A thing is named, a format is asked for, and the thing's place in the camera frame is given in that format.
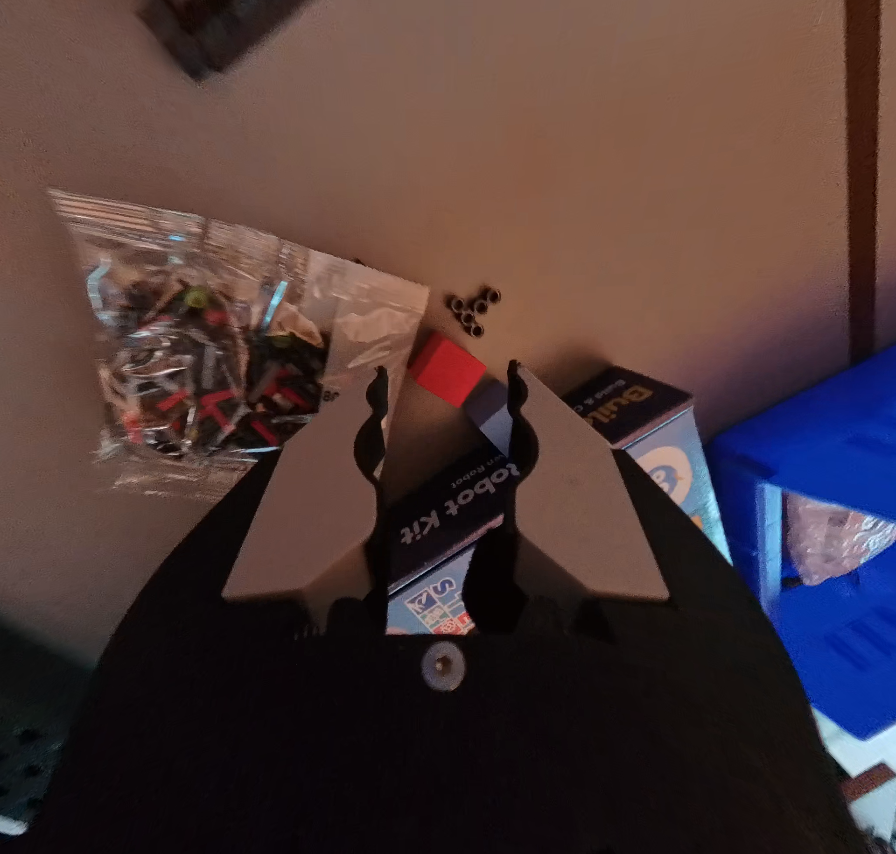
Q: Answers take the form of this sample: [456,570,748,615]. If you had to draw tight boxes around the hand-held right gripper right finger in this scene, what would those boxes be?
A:
[462,360,673,634]

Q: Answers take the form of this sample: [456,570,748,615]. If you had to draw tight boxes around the black perforated brick plate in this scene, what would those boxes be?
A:
[132,0,359,85]

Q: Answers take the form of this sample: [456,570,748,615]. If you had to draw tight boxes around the blue storage bin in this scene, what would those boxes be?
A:
[706,346,896,741]

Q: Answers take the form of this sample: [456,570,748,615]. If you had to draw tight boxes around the bubble wrap packet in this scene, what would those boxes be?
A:
[783,493,896,586]

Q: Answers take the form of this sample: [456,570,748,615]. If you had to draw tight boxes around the clear bag black red parts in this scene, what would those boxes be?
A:
[48,189,430,499]

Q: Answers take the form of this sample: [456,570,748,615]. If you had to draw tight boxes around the red foam cube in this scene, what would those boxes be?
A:
[408,331,487,408]

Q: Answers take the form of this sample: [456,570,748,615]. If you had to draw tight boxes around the light blue foam cube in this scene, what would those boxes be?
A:
[461,376,518,452]

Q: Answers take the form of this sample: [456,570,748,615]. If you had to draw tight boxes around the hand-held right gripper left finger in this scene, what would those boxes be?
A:
[223,366,389,634]

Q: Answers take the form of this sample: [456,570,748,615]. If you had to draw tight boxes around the dark chair seat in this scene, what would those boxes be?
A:
[0,616,95,837]

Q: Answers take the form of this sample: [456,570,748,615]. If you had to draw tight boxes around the grey desk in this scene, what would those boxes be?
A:
[0,0,896,666]

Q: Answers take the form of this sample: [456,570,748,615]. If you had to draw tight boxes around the black ball connector piece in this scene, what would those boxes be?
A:
[447,287,502,337]

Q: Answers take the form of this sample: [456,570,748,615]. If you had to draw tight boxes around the blue robot kit box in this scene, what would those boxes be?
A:
[384,366,734,636]

